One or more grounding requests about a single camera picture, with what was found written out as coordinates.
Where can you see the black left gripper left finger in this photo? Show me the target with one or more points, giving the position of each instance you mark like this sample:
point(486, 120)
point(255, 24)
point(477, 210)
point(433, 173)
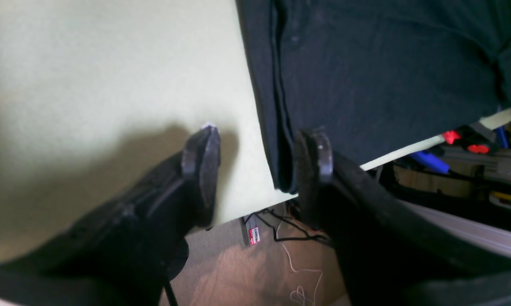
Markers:
point(127, 251)

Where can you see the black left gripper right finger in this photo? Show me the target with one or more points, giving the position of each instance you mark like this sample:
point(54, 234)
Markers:
point(389, 255)

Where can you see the black T-shirt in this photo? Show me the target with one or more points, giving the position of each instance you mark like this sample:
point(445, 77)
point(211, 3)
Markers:
point(378, 75)

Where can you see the blue orange bar clamp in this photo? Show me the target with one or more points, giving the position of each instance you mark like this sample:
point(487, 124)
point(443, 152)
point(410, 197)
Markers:
point(474, 143)

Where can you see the light green table cloth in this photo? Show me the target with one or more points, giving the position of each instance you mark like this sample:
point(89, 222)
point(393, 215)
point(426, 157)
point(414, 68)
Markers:
point(94, 93)

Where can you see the black aluminium frame beam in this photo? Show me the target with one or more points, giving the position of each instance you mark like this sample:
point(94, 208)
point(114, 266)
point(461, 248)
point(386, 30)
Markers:
point(484, 236)

